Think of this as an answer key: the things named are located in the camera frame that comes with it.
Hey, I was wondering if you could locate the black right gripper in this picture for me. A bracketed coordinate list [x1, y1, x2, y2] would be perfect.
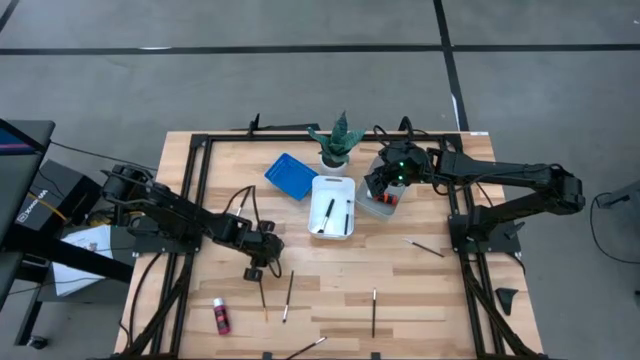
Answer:
[366, 141, 434, 201]

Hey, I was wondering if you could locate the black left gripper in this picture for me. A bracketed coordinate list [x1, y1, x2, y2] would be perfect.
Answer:
[234, 219, 285, 282]

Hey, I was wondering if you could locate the grey plastic bin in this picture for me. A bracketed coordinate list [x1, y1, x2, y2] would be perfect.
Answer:
[353, 157, 409, 223]

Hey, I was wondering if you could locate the white plastic bin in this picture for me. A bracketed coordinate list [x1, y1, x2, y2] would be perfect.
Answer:
[307, 174, 357, 241]

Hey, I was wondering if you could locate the thick black paint brush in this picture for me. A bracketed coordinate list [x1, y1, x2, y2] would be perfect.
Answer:
[317, 198, 336, 235]

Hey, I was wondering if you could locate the magenta paint bottle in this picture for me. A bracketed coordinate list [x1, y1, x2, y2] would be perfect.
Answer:
[213, 297, 232, 336]

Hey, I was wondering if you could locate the green plant in white pot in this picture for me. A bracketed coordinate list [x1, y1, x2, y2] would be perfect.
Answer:
[306, 110, 367, 176]

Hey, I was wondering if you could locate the blue plastic basket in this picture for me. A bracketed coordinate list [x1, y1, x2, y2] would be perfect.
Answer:
[263, 152, 320, 202]

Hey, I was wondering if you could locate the white paper sheet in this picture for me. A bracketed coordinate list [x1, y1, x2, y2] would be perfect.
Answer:
[51, 223, 115, 297]

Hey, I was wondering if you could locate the black plastic wedge part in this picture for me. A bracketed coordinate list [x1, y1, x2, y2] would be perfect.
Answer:
[495, 287, 520, 317]

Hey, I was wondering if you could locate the black controller box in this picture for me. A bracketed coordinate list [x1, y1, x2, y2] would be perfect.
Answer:
[14, 159, 104, 234]

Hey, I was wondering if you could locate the black display screen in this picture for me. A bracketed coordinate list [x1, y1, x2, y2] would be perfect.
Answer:
[0, 118, 56, 301]

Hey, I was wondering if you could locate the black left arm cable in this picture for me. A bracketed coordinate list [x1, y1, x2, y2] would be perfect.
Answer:
[222, 184, 284, 279]

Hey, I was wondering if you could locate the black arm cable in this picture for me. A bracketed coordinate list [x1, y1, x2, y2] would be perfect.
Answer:
[222, 184, 284, 279]
[589, 192, 640, 265]

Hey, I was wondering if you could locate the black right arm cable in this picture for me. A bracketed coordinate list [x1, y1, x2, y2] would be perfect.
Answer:
[589, 192, 640, 265]

